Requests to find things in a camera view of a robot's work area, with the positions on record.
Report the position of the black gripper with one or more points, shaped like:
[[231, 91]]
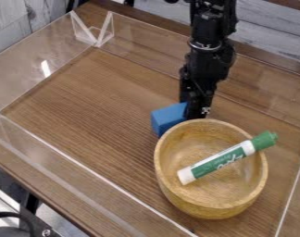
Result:
[[206, 67]]

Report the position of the blue foam block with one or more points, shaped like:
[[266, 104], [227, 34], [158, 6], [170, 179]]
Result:
[[166, 117]]

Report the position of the light wooden bowl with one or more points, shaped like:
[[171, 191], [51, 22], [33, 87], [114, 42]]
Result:
[[210, 173]]

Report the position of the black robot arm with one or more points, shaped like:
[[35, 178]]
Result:
[[214, 20]]

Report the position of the green and white marker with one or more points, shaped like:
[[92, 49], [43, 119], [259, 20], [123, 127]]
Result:
[[231, 154]]

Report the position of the black metal bracket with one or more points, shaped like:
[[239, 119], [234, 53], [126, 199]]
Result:
[[41, 229]]

